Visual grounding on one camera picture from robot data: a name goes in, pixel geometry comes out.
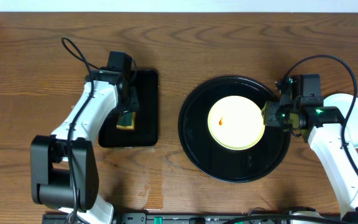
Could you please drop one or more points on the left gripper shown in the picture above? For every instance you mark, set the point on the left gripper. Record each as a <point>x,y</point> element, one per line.
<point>130,104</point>

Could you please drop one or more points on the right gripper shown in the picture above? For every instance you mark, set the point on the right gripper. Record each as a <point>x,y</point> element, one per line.
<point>270,116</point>

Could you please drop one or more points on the green and yellow sponge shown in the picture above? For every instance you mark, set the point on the green and yellow sponge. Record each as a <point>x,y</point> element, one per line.
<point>126,121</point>

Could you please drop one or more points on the yellow plate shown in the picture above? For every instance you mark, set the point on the yellow plate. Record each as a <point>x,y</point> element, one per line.
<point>236,123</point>

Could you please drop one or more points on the light blue plate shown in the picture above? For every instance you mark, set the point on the light blue plate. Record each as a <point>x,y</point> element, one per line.
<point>343,102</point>

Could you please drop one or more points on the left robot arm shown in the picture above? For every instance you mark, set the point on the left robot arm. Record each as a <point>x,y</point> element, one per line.
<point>63,167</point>

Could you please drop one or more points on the black rectangular tray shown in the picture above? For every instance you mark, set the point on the black rectangular tray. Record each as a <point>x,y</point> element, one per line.
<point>146,119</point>

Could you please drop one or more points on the black round tray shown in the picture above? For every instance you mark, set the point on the black round tray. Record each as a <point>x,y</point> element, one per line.
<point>212,158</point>

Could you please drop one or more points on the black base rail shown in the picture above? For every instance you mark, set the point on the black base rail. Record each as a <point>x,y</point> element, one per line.
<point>143,218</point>

